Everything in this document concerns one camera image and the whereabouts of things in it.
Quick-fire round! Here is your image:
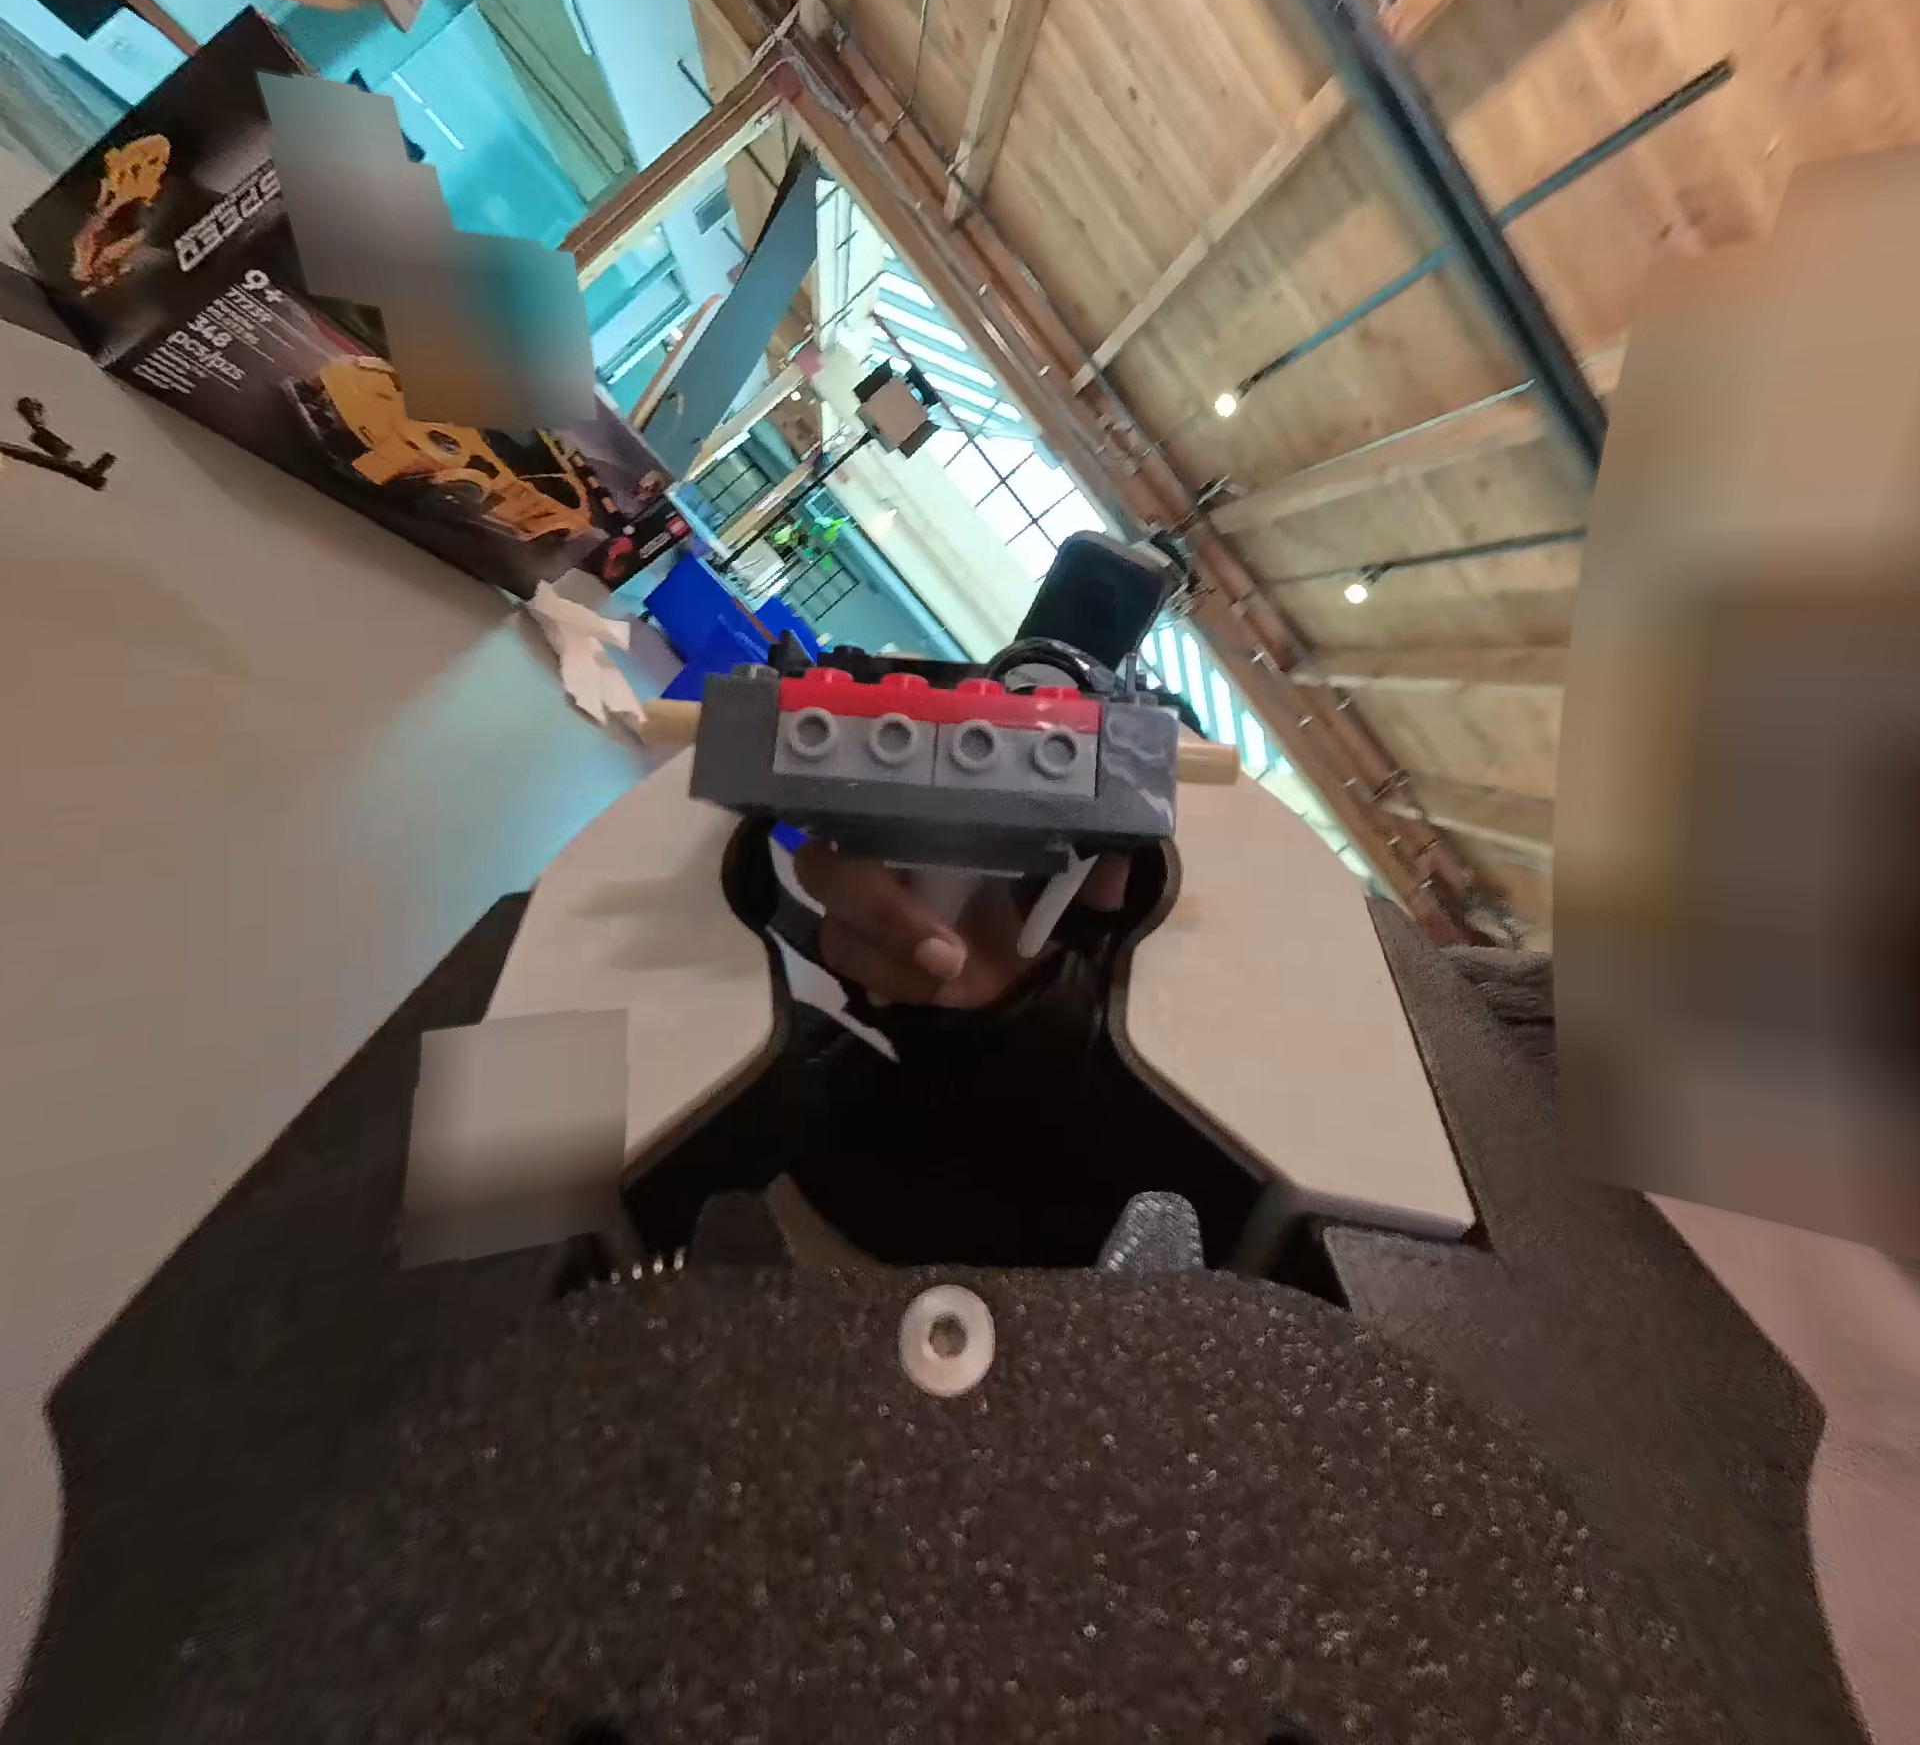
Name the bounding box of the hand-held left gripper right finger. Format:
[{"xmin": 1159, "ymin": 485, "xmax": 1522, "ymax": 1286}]
[{"xmin": 1113, "ymin": 783, "xmax": 1478, "ymax": 1236}]

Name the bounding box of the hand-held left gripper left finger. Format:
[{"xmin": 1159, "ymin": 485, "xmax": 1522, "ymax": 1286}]
[{"xmin": 479, "ymin": 743, "xmax": 795, "ymax": 1193}]

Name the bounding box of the multicoloured toy brick model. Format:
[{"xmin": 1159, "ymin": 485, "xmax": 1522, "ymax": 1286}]
[{"xmin": 644, "ymin": 632, "xmax": 1245, "ymax": 884}]

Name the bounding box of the person's right hand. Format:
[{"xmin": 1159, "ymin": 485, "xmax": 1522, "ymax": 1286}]
[{"xmin": 805, "ymin": 863, "xmax": 985, "ymax": 1016}]

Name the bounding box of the large paned window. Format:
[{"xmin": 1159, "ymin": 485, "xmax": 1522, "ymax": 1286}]
[{"xmin": 817, "ymin": 418, "xmax": 1105, "ymax": 614}]

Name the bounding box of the crumpled white paper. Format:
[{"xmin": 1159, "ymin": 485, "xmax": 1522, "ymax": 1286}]
[{"xmin": 520, "ymin": 575, "xmax": 643, "ymax": 731}]

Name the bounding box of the hanging square lamp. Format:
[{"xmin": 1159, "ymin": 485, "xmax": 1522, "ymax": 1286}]
[{"xmin": 852, "ymin": 355, "xmax": 947, "ymax": 458}]

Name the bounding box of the blue plastic bin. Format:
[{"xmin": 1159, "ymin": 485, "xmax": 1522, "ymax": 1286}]
[{"xmin": 644, "ymin": 552, "xmax": 820, "ymax": 704}]

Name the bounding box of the dark hanging banner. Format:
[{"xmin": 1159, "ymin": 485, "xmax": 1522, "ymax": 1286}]
[{"xmin": 637, "ymin": 147, "xmax": 827, "ymax": 482}]

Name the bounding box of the grey steel ceiling beam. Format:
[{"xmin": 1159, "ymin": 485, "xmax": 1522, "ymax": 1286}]
[{"xmin": 1202, "ymin": 0, "xmax": 1613, "ymax": 474}]

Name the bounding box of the black angled toy piece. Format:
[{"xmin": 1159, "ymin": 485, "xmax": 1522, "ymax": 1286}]
[{"xmin": 8, "ymin": 396, "xmax": 120, "ymax": 491}]

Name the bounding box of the black toy car box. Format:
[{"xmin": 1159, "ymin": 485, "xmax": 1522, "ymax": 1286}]
[{"xmin": 15, "ymin": 7, "xmax": 683, "ymax": 600}]

